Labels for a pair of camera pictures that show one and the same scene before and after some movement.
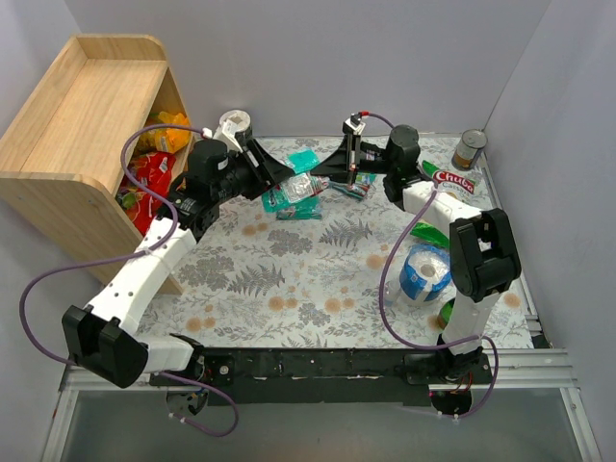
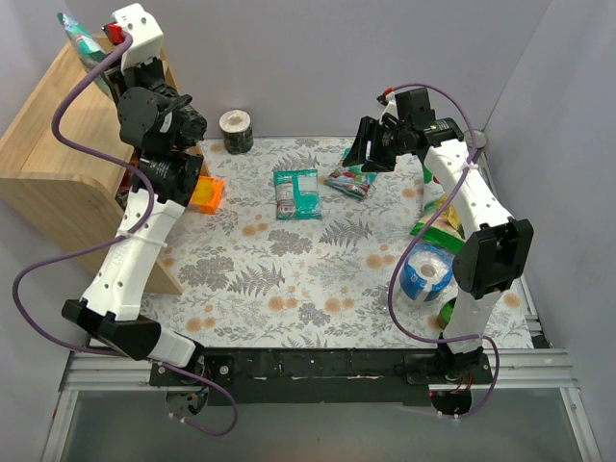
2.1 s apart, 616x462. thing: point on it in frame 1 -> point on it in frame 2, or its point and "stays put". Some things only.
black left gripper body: [253, 162] -> [115, 76]
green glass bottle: [445, 314] stays put
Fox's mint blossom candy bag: [359, 190] stays put
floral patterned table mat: [340, 262] stays put
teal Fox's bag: [296, 198] -> [89, 51]
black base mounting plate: [323, 376] stays put
